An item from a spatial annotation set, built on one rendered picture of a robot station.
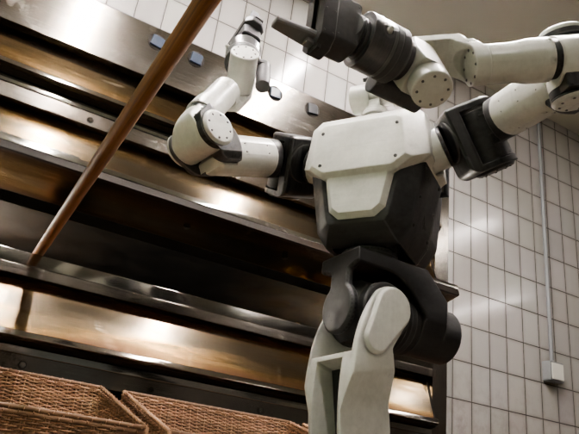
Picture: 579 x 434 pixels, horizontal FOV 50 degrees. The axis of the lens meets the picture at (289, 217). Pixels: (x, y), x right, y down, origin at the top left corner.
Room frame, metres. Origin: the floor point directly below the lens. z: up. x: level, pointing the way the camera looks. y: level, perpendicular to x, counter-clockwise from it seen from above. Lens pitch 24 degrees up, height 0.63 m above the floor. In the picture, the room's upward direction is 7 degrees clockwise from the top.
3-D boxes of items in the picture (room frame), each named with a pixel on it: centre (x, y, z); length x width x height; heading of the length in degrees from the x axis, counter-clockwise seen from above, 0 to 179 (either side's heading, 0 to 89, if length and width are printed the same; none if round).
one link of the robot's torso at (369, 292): (1.20, -0.18, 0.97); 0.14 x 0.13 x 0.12; 28
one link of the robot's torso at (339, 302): (1.23, -0.23, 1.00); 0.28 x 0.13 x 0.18; 118
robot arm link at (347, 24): (0.74, -0.05, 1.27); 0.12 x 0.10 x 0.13; 116
